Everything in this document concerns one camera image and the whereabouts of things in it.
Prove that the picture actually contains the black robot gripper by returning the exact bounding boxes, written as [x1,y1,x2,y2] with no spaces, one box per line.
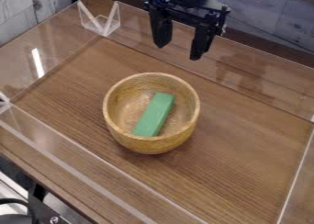
[145,0,231,61]

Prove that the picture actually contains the green rectangular stick block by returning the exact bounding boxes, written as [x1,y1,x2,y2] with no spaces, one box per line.
[130,93,175,137]

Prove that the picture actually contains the round wooden bowl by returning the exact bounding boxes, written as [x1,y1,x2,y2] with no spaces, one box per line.
[101,73,200,154]

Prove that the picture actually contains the black metal table leg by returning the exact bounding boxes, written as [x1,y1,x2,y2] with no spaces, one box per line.
[28,184,69,224]

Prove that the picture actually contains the clear acrylic corner bracket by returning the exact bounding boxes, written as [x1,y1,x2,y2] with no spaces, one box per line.
[77,0,120,37]

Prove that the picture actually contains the clear acrylic enclosure wall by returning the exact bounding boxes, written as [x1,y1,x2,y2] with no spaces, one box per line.
[0,0,314,224]

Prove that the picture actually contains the black cable lower left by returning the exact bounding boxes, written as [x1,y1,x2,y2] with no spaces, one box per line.
[0,197,34,224]

